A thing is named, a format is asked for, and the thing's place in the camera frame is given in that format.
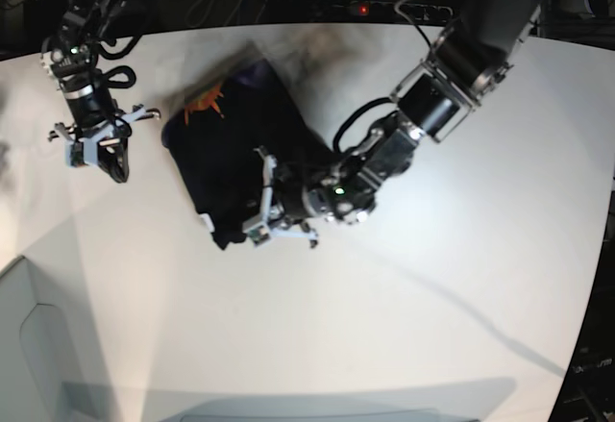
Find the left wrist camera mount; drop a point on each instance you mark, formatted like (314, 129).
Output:
(272, 220)

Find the white care label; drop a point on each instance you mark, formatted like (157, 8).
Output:
(205, 217)

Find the black power strip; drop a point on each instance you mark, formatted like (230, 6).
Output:
(383, 12)

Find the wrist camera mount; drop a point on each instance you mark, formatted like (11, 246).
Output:
(81, 147)
(272, 220)

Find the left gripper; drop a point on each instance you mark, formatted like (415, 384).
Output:
(288, 185)

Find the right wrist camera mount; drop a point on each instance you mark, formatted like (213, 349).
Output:
(81, 147)

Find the black T-shirt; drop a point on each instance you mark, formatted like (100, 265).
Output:
(212, 140)

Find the black box on floor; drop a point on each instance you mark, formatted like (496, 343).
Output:
(41, 19)

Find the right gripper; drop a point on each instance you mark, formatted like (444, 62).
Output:
(95, 111)

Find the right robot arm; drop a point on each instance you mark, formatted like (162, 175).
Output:
(70, 56)

